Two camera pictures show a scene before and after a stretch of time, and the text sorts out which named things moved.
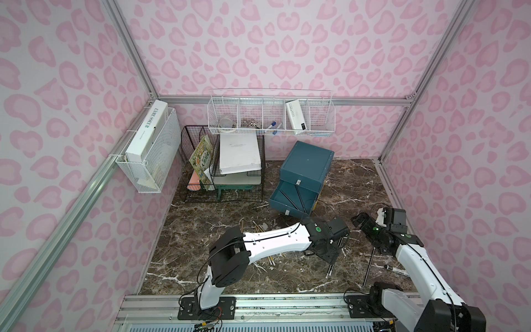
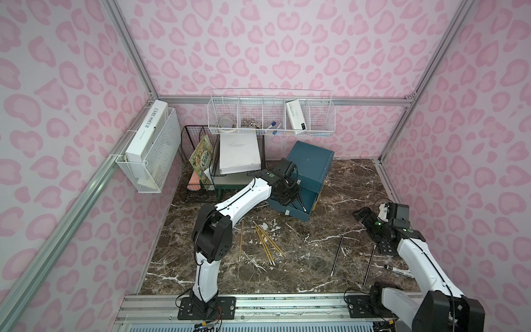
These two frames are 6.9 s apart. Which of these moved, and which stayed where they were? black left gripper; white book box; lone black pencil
Moved: black left gripper
Stayed: lone black pencil; white book box
